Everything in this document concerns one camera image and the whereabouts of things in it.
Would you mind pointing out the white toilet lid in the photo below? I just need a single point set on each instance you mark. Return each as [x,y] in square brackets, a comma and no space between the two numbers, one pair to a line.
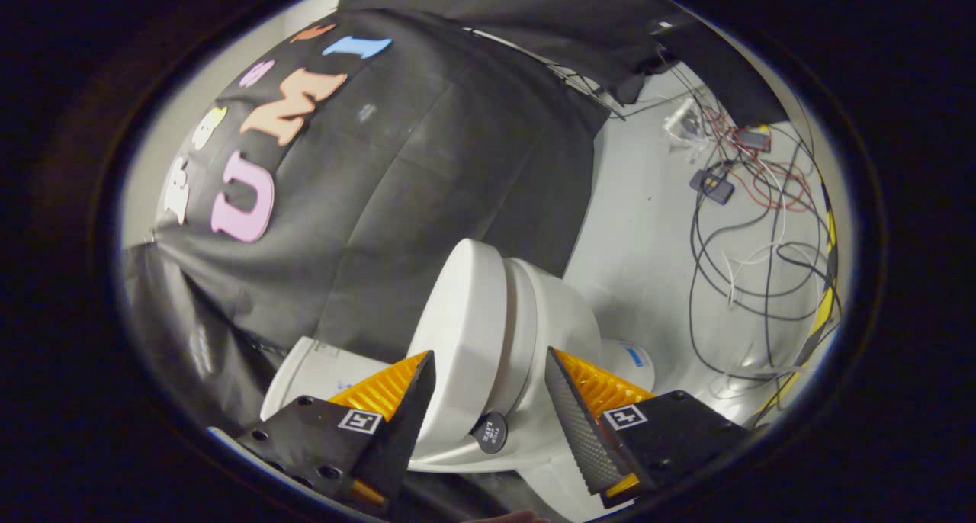
[465,317]

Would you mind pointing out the small dark flat device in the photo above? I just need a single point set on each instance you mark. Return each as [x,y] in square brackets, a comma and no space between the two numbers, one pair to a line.
[753,139]

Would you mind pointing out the black backdrop cloth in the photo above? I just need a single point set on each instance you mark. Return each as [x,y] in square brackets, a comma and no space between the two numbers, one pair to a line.
[381,203]

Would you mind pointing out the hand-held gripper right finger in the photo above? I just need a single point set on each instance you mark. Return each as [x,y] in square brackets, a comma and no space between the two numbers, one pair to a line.
[583,439]

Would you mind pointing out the white toilet seat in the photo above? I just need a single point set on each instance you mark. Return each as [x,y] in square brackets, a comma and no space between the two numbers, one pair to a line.
[522,332]

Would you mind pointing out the small black device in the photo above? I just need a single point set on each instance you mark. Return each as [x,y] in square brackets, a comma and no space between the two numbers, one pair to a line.
[712,186]

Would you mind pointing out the clear plastic bag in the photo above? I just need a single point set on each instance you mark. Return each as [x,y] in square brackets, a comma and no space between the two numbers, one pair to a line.
[682,126]

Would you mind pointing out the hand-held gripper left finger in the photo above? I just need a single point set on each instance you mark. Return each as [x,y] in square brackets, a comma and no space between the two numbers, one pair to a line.
[400,431]

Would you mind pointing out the white toilet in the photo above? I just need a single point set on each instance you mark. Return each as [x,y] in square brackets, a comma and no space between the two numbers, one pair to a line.
[564,317]

